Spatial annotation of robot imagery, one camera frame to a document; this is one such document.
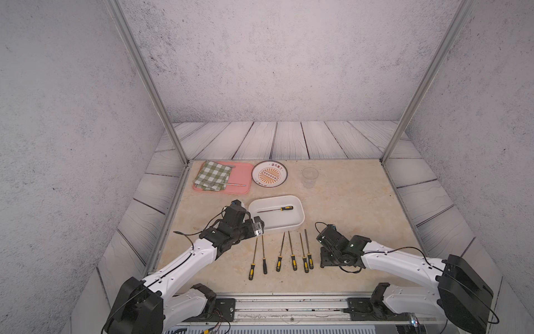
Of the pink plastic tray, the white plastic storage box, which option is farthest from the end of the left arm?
the pink plastic tray

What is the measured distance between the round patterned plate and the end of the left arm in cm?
36

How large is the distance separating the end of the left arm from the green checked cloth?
36cm

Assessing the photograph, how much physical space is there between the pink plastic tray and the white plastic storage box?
0.40 feet

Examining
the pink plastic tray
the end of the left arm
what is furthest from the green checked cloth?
the end of the left arm

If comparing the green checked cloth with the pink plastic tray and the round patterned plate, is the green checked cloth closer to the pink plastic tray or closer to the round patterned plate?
the pink plastic tray

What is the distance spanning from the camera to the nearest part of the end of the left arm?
0.60m

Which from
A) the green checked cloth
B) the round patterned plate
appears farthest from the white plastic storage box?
the green checked cloth

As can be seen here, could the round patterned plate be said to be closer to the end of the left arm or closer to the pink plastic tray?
the pink plastic tray

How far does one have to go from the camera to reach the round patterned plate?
3.70 feet

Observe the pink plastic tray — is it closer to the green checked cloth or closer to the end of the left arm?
the green checked cloth

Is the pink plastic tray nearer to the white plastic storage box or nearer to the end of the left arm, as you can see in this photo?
the white plastic storage box

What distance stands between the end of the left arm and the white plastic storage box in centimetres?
20

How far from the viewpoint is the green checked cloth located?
43.3 inches

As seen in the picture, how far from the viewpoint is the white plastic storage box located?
977mm
